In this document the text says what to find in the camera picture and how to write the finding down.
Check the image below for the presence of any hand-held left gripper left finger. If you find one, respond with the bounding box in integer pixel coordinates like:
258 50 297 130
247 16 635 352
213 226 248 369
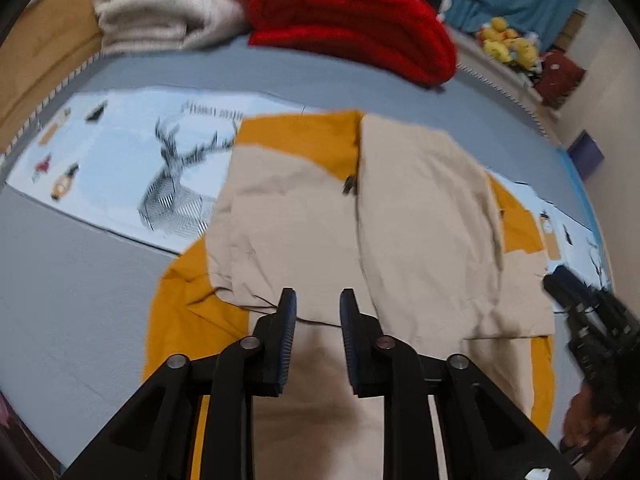
62 287 299 480

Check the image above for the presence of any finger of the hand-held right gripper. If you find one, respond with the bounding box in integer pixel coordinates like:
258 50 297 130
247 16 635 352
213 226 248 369
543 264 599 314

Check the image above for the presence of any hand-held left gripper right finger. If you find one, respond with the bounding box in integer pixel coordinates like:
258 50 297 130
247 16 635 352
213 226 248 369
338 287 582 480

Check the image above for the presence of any beige and yellow jacket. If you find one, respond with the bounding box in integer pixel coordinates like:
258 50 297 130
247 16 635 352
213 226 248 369
142 109 557 480

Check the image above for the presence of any person's right hand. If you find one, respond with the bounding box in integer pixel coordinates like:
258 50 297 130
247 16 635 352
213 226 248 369
561 386 620 450

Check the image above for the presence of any purple box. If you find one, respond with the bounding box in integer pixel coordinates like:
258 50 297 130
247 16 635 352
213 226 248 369
567 130 606 179

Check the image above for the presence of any dark red cushion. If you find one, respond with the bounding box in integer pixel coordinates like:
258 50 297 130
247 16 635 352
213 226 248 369
534 50 586 109

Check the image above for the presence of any grey bed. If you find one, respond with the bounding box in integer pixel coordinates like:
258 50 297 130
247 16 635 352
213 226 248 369
0 35 610 467

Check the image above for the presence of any yellow plush toy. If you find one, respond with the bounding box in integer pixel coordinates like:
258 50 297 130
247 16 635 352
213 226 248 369
476 17 519 62
505 35 542 69

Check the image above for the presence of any light blue printed blanket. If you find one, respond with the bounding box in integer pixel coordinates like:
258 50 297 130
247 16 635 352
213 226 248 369
0 87 610 283

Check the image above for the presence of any red folded blanket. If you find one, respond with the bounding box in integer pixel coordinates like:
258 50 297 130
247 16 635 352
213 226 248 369
247 0 459 89

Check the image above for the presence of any cream folded quilt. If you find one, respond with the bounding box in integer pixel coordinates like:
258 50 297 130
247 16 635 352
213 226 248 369
92 0 267 57

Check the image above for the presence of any wooden headboard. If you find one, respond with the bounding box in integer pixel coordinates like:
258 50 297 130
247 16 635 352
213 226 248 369
0 0 112 142

